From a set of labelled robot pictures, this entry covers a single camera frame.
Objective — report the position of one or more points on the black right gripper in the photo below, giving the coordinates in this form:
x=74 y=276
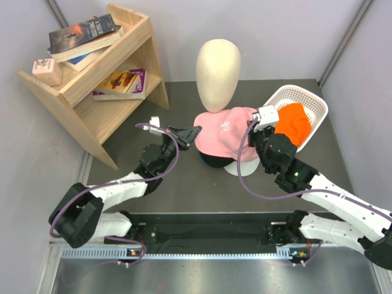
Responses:
x=253 y=134

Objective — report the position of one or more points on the white perforated basket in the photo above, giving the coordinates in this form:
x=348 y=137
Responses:
x=314 y=106

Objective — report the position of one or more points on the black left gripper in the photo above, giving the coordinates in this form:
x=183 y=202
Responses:
x=184 y=136

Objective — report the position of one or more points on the beige mannequin head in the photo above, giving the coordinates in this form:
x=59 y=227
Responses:
x=217 y=73

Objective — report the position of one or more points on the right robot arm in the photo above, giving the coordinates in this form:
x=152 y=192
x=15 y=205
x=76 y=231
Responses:
x=360 y=225

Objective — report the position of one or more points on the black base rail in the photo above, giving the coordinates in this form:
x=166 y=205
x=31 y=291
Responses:
x=211 y=233

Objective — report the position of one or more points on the pink power adapter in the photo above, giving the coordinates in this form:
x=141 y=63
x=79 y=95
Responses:
x=48 y=71

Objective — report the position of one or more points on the orange cap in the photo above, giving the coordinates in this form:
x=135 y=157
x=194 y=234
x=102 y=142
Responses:
x=293 y=123

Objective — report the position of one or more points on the blue cover book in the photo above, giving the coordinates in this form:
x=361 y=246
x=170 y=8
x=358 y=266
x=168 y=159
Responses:
x=81 y=62

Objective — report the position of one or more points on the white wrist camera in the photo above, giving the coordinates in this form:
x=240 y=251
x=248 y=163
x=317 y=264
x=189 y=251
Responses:
x=153 y=126
x=265 y=116

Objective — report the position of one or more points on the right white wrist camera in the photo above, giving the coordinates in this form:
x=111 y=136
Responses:
x=265 y=116

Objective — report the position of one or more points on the white slotted cable duct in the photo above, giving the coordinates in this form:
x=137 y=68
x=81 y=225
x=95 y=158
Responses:
x=133 y=252

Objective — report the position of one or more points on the dark cover paperback book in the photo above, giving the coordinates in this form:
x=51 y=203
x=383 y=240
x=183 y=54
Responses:
x=83 y=38

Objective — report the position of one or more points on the light pink cap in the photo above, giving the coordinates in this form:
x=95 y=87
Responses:
x=223 y=131

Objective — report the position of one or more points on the blue cap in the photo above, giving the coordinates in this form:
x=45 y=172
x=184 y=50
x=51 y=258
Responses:
x=211 y=161

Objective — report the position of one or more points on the wooden shelf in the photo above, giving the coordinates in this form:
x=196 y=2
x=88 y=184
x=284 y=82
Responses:
x=92 y=122

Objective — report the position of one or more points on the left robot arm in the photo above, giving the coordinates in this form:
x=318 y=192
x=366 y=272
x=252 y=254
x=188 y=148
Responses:
x=81 y=215

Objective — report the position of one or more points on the orange purple book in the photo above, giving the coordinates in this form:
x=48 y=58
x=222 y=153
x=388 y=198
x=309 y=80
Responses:
x=122 y=85

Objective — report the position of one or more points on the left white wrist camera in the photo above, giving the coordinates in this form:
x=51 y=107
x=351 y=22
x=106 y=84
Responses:
x=153 y=126

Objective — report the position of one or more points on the black cap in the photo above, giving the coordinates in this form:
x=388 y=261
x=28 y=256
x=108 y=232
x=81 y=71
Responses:
x=225 y=161

